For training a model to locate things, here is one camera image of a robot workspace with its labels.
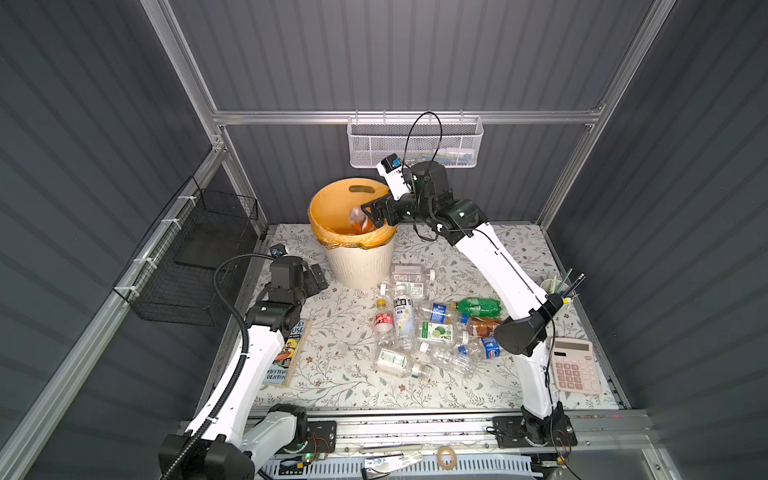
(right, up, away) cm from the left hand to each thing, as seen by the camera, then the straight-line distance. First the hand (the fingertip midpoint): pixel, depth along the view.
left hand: (305, 275), depth 78 cm
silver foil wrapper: (+20, -43, -10) cm, 49 cm away
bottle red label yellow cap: (+21, -16, +13) cm, 29 cm away
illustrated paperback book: (-8, -27, +4) cm, 28 cm away
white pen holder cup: (+75, -9, +8) cm, 76 cm away
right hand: (+20, +20, -6) cm, 29 cm away
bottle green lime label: (+36, -18, +11) cm, 42 cm away
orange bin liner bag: (+3, +21, +16) cm, 26 cm away
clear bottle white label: (+30, -6, +19) cm, 35 cm away
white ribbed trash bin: (+13, +1, +13) cm, 18 cm away
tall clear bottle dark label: (+27, -14, +9) cm, 31 cm away
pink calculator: (+74, -26, +5) cm, 78 cm away
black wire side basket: (-30, 0, -7) cm, 31 cm away
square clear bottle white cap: (+29, -1, +21) cm, 36 cm away
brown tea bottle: (+15, +14, +1) cm, 20 cm away
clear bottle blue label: (+37, -12, +12) cm, 41 cm away
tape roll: (+38, -43, -7) cm, 58 cm away
